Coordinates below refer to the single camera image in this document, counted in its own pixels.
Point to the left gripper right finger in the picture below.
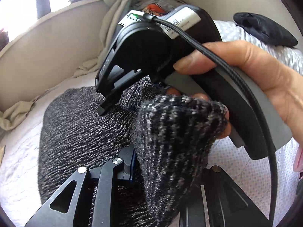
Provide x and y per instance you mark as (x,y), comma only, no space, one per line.
(218,201)

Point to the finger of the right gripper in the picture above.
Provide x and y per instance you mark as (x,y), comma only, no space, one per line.
(104,105)

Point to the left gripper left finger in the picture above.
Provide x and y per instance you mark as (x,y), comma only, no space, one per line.
(89,197)

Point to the black white knit jacket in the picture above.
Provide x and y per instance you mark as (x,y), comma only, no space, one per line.
(171,135)

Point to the person's right hand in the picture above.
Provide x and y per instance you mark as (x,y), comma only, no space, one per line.
(281,84)

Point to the orange leopard print fabric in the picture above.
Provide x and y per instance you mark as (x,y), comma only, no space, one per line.
(155,9)

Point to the beige crumpled bed sheet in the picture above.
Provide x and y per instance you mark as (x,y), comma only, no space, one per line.
(67,43)

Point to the black pouch on bed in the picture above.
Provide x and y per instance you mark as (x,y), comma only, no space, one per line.
(265,29)

